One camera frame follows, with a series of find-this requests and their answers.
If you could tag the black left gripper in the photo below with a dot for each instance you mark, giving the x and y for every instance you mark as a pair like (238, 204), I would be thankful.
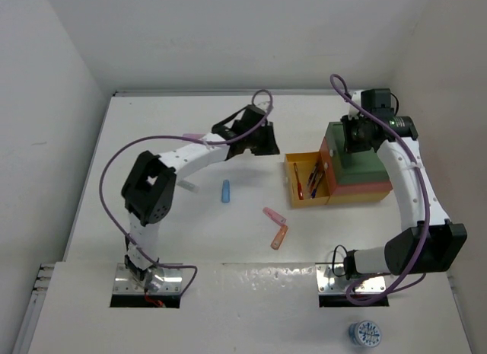
(269, 146)

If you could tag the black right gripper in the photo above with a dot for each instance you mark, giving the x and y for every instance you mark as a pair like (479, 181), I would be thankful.
(350, 145)

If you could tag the magenta gel pen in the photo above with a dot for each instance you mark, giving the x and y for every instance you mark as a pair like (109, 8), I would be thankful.
(317, 175)

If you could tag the yellow drawer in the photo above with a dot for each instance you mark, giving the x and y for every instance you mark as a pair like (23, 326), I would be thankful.
(305, 162)

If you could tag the red pen with clip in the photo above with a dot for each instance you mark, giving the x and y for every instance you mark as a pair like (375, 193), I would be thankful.
(299, 186)

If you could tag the purple highlighter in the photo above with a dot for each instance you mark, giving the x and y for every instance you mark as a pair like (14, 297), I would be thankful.
(193, 136)

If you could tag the red gel pen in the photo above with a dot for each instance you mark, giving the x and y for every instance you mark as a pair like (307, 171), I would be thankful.
(312, 174)

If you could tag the blue ballpoint pen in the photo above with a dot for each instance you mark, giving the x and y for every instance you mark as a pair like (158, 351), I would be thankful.
(314, 191)

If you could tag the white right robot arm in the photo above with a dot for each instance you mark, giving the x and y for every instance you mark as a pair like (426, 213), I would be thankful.
(429, 239)

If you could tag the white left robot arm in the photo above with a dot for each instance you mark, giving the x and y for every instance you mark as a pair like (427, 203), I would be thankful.
(149, 188)

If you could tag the stacked drawer cabinet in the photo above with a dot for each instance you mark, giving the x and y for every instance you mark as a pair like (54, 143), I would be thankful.
(351, 177)

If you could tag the pink highlighter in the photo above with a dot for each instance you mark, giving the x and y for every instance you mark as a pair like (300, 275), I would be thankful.
(274, 216)

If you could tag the orange cap grey highlighter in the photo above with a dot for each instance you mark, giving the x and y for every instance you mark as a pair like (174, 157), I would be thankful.
(188, 186)

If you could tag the blue patterned tape roll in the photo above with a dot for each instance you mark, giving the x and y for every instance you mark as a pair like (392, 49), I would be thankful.
(365, 334)

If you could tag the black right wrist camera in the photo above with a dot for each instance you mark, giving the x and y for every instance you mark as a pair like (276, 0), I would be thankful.
(376, 99)

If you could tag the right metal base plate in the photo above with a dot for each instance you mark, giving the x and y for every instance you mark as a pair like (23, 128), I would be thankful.
(333, 283)

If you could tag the metal base plate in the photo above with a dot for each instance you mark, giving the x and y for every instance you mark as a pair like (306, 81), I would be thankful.
(333, 283)
(159, 281)

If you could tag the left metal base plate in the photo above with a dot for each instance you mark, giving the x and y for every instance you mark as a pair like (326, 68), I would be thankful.
(159, 281)

